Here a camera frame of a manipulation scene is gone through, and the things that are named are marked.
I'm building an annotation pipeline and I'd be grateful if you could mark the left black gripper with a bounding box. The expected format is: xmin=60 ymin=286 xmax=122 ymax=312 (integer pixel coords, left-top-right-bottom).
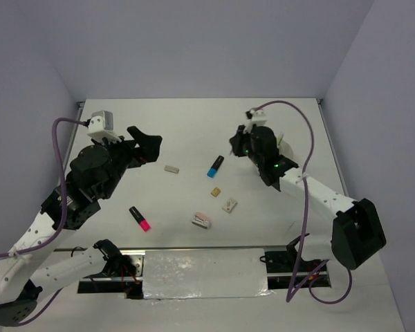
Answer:
xmin=94 ymin=126 xmax=163 ymax=199

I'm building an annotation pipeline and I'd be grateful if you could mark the small yellow eraser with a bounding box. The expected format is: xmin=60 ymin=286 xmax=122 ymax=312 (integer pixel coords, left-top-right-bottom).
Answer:
xmin=211 ymin=187 xmax=221 ymax=197

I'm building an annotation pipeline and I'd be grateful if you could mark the white red small box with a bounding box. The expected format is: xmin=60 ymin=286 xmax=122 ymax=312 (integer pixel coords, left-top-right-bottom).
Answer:
xmin=222 ymin=197 xmax=237 ymax=214

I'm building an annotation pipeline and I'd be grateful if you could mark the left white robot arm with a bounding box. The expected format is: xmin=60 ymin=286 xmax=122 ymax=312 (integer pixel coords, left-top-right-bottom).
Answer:
xmin=0 ymin=126 xmax=163 ymax=327

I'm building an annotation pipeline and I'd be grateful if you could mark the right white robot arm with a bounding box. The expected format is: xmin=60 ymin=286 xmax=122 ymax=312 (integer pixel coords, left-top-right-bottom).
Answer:
xmin=229 ymin=125 xmax=387 ymax=270

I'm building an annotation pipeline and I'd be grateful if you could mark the beige eraser block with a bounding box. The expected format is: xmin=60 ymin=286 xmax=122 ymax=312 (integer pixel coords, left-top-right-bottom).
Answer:
xmin=164 ymin=165 xmax=179 ymax=174

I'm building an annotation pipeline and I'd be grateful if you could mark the blue black highlighter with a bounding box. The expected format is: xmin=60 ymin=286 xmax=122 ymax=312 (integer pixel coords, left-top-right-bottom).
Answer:
xmin=207 ymin=155 xmax=224 ymax=178

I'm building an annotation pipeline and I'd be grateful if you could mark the white round divided container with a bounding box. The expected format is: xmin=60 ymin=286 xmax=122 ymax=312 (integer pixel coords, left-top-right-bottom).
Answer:
xmin=277 ymin=139 xmax=294 ymax=160

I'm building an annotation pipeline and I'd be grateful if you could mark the pink black highlighter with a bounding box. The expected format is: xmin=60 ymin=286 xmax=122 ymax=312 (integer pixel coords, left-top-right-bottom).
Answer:
xmin=129 ymin=206 xmax=151 ymax=232

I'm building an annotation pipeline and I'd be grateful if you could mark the silver foil cover plate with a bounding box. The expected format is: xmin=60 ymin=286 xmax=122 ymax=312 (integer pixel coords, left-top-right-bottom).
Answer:
xmin=142 ymin=248 xmax=270 ymax=299

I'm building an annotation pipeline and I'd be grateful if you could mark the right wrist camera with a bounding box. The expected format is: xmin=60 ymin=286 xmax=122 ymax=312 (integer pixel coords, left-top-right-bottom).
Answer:
xmin=243 ymin=108 xmax=267 ymax=133

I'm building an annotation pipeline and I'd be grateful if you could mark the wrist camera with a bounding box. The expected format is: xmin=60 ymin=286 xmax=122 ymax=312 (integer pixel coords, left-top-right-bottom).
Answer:
xmin=243 ymin=108 xmax=267 ymax=133
xmin=87 ymin=110 xmax=121 ymax=143

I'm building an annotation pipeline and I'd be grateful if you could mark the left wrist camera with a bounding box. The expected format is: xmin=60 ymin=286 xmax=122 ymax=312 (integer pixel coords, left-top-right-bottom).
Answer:
xmin=87 ymin=110 xmax=121 ymax=143

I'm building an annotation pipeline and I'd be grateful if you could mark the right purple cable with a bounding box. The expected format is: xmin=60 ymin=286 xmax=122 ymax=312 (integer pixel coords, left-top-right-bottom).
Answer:
xmin=255 ymin=100 xmax=353 ymax=305

